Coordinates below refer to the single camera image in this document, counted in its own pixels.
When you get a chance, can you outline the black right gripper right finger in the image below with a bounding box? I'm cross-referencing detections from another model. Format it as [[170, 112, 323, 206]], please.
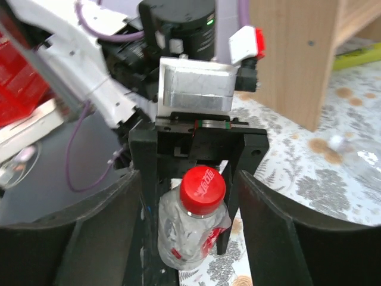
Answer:
[[237, 171, 380, 286]]

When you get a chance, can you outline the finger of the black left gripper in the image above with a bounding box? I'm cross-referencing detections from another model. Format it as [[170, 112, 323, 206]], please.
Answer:
[[130, 139, 179, 285], [216, 133, 270, 256]]

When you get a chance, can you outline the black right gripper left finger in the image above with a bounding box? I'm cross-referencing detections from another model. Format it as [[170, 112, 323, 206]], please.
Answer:
[[1, 171, 141, 285]]

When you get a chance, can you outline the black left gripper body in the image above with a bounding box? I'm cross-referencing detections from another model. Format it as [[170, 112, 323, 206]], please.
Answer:
[[129, 117, 268, 167]]

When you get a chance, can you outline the clear bottle with red cap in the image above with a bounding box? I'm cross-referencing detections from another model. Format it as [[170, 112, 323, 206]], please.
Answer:
[[157, 166, 232, 271]]

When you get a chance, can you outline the clear bottle with white cap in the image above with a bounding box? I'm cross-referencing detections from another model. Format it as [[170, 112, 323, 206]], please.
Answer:
[[327, 135, 380, 176]]

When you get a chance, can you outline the floral patterned table mat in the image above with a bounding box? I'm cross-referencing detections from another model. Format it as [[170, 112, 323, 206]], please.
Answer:
[[179, 63, 380, 285]]

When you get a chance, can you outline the white flat device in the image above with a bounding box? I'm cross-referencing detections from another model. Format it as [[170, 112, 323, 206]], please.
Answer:
[[1, 99, 64, 163]]

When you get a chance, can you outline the white computer mouse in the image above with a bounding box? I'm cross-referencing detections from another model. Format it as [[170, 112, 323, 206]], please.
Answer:
[[14, 145, 36, 163]]

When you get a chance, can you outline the wooden shelf box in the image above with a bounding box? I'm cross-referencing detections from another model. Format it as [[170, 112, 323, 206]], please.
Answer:
[[249, 0, 380, 131]]

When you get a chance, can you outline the green object behind shelf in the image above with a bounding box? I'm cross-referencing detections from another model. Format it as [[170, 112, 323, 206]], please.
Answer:
[[332, 42, 380, 71]]

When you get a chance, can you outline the red plastic basket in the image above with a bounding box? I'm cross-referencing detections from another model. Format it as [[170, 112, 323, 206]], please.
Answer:
[[0, 33, 53, 127]]

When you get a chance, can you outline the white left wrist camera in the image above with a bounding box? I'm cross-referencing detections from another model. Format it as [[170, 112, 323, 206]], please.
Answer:
[[156, 26, 266, 120]]

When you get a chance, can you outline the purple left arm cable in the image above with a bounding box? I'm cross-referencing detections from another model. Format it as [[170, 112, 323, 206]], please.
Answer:
[[65, 0, 251, 193]]

